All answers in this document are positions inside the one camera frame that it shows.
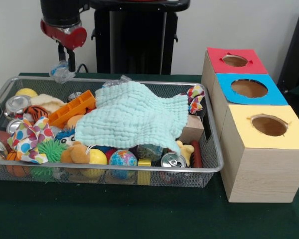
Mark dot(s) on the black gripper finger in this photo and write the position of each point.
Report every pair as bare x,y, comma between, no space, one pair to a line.
72,61
61,53

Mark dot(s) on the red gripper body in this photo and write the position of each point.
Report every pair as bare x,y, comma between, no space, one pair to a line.
74,39

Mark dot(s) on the clear plastic bottle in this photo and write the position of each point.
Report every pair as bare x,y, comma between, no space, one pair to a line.
61,73

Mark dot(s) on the metal mesh bin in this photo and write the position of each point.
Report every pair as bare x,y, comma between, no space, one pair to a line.
177,179

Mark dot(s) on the wooden three-hole box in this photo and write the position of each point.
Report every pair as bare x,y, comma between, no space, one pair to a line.
264,174

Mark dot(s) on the orange plastic block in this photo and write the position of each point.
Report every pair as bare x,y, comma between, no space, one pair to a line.
69,108

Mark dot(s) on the plain yellow ball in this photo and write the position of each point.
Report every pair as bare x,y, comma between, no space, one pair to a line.
98,157
27,92

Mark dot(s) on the silver drink can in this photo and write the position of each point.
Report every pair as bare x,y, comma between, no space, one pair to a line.
173,160
16,104

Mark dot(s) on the mint waffle cloth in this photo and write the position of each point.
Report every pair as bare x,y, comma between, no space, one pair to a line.
129,117

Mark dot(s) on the polka-dot colourful cloth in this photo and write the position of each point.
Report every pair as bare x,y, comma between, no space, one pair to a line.
30,139

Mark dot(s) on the green spiky ball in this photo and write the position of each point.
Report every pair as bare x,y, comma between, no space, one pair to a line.
51,150

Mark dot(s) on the brown teddy bear plush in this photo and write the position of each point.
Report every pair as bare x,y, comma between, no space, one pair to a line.
74,153

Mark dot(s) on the globe print ball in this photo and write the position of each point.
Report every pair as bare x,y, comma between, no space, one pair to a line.
123,158

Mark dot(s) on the dark green tablecloth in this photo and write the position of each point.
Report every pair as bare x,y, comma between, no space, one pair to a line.
114,214

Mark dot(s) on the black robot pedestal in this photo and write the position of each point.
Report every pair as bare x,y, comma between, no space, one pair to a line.
139,37

